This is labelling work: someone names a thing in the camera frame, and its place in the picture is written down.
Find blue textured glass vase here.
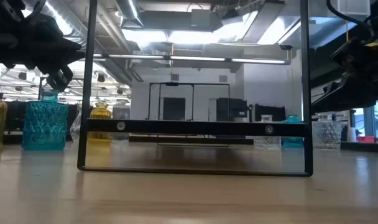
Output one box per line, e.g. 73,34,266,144
281,114,305,148
22,89,69,151

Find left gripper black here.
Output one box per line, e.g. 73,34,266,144
0,15,86,93

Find silver ventilation duct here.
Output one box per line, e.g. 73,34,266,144
116,0,146,27

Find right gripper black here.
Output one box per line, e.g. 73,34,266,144
330,12,378,93

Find black metal frame station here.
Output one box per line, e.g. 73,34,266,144
147,82,231,122

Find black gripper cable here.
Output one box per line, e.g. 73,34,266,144
326,0,377,40

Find linear ceiling light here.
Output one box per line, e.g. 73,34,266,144
94,53,291,65

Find square clear glass vase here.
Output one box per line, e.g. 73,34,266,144
253,114,282,149

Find black low box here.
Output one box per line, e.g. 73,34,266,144
253,104,287,123

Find clear diamond-cut glass vase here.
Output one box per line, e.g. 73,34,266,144
311,112,344,151

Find black cabinet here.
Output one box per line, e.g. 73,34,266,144
162,97,187,121

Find black aluminium table frame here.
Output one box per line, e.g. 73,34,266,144
2,130,378,153

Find black machine box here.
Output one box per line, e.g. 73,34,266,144
216,97,249,123

